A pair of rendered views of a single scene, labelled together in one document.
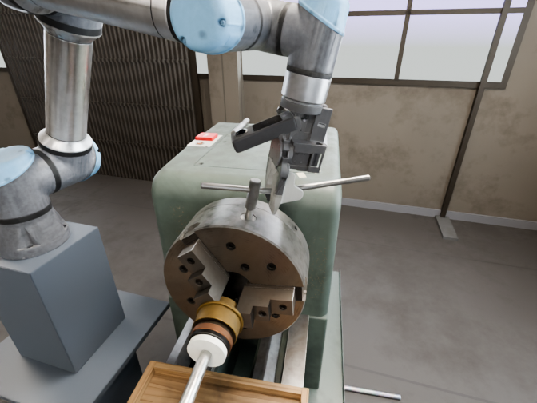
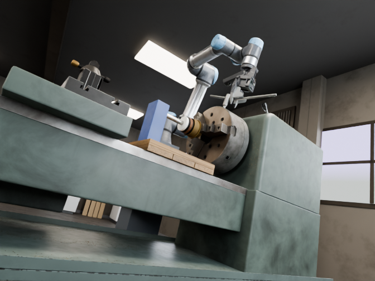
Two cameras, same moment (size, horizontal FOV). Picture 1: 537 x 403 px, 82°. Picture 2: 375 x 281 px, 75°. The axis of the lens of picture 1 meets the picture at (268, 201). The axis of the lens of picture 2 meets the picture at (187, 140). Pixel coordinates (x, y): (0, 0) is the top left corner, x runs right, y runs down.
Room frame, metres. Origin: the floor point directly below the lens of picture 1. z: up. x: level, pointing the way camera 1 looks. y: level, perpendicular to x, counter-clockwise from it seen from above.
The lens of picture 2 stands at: (-0.36, -0.64, 0.71)
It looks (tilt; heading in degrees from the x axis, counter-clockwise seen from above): 16 degrees up; 44
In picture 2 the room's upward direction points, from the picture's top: 13 degrees clockwise
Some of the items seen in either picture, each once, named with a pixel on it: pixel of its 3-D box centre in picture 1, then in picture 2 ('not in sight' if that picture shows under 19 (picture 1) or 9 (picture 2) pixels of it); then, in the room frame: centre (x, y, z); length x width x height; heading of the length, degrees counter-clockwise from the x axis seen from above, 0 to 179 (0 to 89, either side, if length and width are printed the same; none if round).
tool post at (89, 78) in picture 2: not in sight; (87, 87); (-0.05, 0.25, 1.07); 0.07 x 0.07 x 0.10; 80
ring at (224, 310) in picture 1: (216, 325); (191, 127); (0.40, 0.10, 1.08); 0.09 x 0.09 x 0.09; 80
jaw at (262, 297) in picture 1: (271, 301); (216, 130); (0.45, -0.01, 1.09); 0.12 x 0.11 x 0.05; 80
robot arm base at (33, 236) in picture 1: (29, 224); (161, 137); (0.64, 0.59, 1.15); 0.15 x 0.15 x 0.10
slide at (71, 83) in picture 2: not in sight; (78, 112); (-0.06, 0.19, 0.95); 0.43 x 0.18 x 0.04; 80
